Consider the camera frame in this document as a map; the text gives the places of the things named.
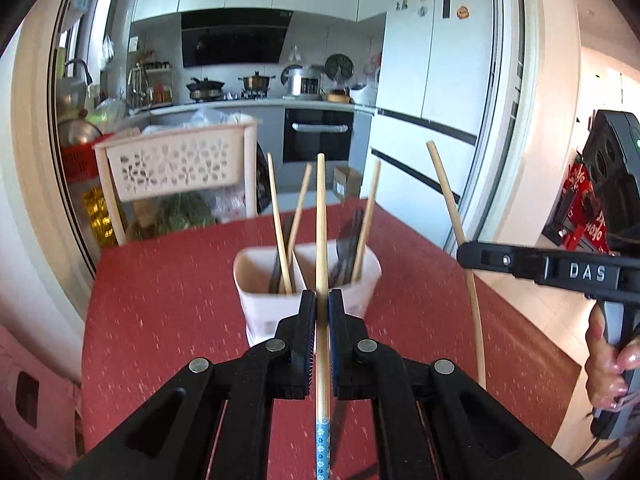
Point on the metal kettle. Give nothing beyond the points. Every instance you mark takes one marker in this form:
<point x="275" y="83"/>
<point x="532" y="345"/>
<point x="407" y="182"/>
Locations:
<point x="71" y="95"/>

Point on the bamboo chopstick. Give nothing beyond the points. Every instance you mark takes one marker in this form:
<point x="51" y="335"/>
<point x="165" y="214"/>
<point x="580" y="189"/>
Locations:
<point x="475" y="320"/>
<point x="300" y="210"/>
<point x="321" y="240"/>
<point x="280" y="230"/>
<point x="367" y="220"/>

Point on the black range hood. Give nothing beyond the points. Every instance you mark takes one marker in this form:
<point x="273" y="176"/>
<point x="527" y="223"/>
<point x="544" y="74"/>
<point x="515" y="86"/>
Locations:
<point x="235" y="40"/>

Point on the person's right hand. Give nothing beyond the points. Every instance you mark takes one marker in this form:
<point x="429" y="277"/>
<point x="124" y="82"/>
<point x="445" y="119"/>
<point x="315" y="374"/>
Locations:
<point x="597" y="360"/>

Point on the black wok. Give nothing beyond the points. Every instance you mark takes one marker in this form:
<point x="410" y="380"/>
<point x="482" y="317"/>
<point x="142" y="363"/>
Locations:
<point x="205" y="89"/>

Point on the spice rack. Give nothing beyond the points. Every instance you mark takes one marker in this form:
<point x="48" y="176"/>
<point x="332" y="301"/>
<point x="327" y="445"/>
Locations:
<point x="150" y="87"/>

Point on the pink plastic stool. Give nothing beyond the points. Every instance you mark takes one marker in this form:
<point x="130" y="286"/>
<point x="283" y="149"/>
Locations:
<point x="45" y="410"/>

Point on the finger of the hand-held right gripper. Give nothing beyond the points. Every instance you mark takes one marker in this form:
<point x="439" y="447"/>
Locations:
<point x="500" y="260"/>

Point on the white small appliance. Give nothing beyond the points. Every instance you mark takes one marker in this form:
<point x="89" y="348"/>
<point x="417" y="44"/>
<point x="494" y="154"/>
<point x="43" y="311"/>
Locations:
<point x="364" y="95"/>

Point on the white refrigerator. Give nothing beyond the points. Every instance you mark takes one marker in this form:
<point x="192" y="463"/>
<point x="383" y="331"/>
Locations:
<point x="430" y="85"/>

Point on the yellow pot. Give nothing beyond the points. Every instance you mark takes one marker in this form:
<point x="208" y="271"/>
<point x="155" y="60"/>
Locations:
<point x="338" y="96"/>

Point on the clear plastic bags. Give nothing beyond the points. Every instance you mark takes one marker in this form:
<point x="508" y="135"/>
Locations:
<point x="215" y="117"/>

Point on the dark translucent plastic spoon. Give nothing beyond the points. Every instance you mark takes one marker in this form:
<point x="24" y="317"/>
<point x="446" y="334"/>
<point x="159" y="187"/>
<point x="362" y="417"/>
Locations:
<point x="276" y="277"/>
<point x="342" y="255"/>
<point x="356" y="230"/>
<point x="289" y="230"/>

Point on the white perforated basket cart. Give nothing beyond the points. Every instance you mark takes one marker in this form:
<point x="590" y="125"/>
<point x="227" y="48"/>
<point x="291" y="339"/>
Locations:
<point x="170" y="160"/>

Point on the green vegetables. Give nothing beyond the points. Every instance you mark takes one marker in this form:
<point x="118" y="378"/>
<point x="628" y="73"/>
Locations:
<point x="185" y="212"/>

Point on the round black rack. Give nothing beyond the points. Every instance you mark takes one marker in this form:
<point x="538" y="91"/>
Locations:
<point x="339" y="67"/>

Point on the red decoration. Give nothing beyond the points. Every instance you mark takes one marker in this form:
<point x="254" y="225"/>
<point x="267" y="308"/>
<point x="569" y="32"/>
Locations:
<point x="580" y="210"/>

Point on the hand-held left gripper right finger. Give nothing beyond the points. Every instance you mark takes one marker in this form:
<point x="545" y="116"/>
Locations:
<point x="334" y="330"/>

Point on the black built-in oven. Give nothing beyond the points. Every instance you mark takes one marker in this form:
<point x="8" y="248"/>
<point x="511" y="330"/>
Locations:
<point x="315" y="145"/>

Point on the cardboard box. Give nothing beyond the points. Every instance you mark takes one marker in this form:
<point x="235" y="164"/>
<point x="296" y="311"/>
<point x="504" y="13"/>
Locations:
<point x="346" y="182"/>

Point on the metal stock pot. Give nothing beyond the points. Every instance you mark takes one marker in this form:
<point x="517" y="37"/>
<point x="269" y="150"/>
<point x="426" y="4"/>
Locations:
<point x="256" y="84"/>

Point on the red crate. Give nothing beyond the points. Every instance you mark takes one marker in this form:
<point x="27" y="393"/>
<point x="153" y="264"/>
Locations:
<point x="80" y="160"/>

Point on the dark bag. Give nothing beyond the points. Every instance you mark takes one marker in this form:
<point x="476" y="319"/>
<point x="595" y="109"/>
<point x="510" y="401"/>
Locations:
<point x="263" y="180"/>

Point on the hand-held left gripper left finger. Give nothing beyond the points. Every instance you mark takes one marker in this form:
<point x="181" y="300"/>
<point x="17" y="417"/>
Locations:
<point x="309" y="330"/>

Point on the white plastic utensil holder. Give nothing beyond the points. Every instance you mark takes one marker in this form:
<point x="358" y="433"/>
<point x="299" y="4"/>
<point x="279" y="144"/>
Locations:
<point x="260" y="310"/>

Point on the gold foil pack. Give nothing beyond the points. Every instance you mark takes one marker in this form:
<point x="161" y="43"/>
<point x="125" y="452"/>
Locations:
<point x="100" y="217"/>

